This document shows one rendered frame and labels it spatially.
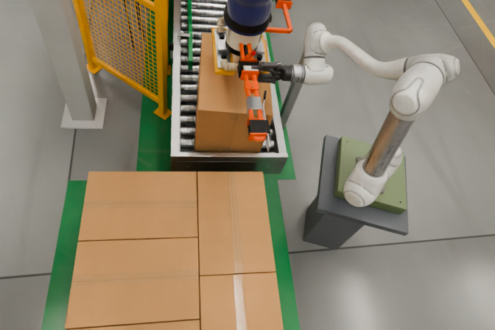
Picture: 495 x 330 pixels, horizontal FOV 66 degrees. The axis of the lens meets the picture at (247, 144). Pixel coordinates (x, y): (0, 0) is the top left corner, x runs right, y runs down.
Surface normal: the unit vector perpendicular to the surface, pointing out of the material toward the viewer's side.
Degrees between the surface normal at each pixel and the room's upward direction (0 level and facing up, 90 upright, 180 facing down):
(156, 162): 0
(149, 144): 0
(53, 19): 90
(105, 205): 0
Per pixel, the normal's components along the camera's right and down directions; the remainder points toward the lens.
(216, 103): 0.17, -0.55
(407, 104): -0.62, 0.50
